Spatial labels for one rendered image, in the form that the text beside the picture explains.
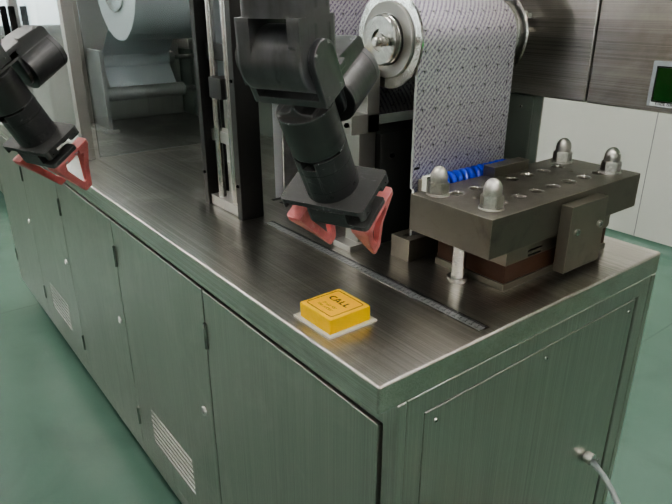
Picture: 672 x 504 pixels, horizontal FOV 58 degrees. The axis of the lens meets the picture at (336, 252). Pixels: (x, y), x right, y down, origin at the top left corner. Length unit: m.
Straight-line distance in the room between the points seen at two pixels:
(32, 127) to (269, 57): 0.50
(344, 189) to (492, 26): 0.55
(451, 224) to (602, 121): 3.00
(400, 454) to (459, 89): 0.58
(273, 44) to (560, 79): 0.76
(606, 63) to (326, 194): 0.67
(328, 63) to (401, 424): 0.44
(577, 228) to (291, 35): 0.62
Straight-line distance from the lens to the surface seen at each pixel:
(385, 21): 0.99
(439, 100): 1.02
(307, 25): 0.53
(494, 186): 0.89
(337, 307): 0.83
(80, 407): 2.36
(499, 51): 1.12
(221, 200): 1.31
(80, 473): 2.08
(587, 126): 3.92
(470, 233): 0.89
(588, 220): 1.03
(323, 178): 0.61
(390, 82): 1.02
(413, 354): 0.78
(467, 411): 0.88
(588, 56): 1.18
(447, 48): 1.02
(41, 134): 0.97
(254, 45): 0.55
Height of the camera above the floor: 1.31
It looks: 22 degrees down
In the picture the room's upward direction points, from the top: straight up
